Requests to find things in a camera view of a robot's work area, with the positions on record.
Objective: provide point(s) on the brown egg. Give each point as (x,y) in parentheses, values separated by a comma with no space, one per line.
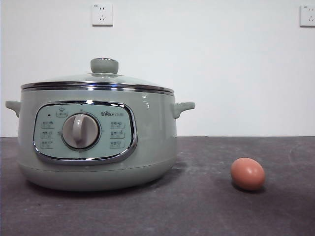
(247,174)

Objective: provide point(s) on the white wall socket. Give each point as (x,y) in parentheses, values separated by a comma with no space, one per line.
(308,16)
(102,14)

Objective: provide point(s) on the pale green electric cooking pot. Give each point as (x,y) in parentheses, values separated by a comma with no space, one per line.
(152,137)

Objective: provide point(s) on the glass lid with green knob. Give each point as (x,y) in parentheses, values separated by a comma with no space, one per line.
(104,66)

